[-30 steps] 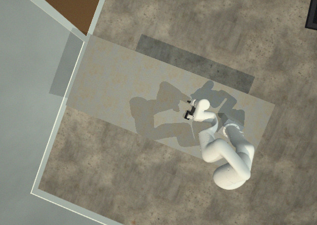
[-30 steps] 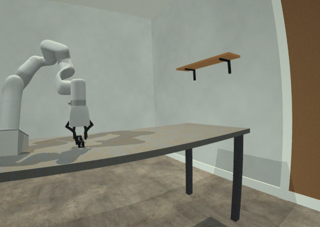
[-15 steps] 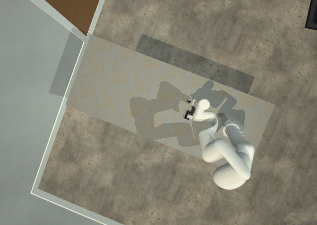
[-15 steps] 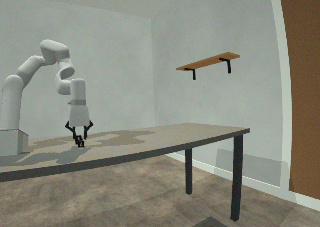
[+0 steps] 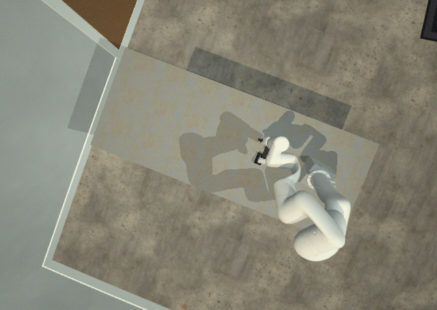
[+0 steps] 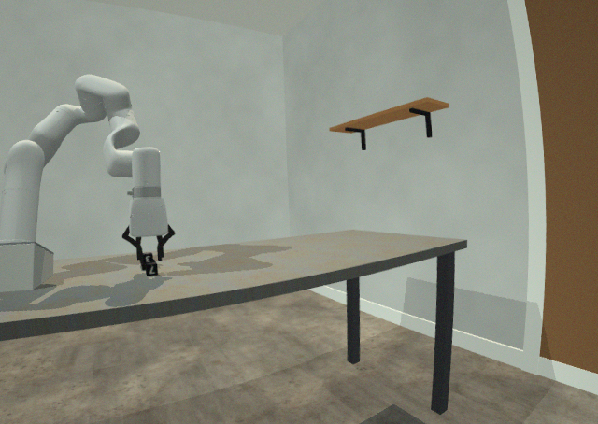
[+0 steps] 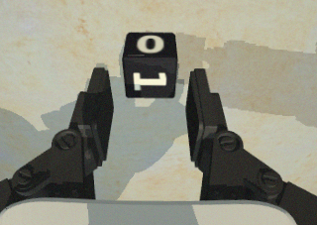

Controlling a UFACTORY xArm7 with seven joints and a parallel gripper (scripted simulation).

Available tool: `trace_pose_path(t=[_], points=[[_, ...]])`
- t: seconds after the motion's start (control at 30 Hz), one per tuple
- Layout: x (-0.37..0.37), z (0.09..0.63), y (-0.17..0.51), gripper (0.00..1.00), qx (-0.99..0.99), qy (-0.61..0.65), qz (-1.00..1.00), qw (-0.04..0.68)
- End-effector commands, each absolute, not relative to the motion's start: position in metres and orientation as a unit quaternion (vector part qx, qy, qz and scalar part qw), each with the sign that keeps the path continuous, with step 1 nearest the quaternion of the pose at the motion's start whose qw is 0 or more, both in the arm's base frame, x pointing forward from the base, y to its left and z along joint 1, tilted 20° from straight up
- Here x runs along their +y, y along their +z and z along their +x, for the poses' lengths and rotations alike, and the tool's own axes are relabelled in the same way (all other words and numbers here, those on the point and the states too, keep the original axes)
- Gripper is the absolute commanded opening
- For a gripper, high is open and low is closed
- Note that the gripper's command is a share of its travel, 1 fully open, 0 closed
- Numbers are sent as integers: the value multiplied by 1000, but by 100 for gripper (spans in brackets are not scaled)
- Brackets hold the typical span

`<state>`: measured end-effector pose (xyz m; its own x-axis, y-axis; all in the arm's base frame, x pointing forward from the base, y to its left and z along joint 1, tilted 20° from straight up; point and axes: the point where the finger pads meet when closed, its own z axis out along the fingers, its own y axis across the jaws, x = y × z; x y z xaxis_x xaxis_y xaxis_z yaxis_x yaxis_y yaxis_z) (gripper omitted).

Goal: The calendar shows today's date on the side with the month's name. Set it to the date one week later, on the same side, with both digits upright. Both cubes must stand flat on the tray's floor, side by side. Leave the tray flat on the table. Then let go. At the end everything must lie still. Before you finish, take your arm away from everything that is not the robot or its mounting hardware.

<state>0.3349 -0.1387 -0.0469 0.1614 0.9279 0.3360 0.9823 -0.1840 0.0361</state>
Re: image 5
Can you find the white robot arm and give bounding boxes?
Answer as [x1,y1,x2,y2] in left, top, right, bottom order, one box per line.
[258,136,350,262]

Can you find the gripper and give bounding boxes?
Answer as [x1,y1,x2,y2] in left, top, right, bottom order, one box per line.
[258,137,270,147]

